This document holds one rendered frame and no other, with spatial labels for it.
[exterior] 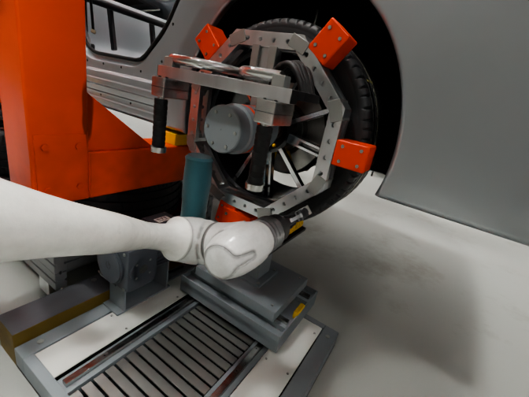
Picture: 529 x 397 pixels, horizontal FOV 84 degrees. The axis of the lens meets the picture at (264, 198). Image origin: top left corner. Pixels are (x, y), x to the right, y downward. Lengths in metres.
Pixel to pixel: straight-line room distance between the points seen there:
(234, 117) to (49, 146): 0.54
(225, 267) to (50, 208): 0.32
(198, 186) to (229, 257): 0.41
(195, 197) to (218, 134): 0.24
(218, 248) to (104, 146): 0.68
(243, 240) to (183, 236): 0.15
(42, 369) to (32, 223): 0.87
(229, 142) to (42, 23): 0.55
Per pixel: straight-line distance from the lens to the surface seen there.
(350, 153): 0.80
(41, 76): 1.02
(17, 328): 1.28
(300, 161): 1.08
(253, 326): 1.20
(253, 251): 0.61
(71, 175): 1.09
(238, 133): 0.77
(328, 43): 0.84
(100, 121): 1.12
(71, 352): 1.23
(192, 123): 1.09
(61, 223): 0.38
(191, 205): 0.96
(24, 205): 0.37
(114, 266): 1.12
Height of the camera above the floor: 0.97
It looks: 20 degrees down
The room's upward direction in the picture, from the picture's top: 11 degrees clockwise
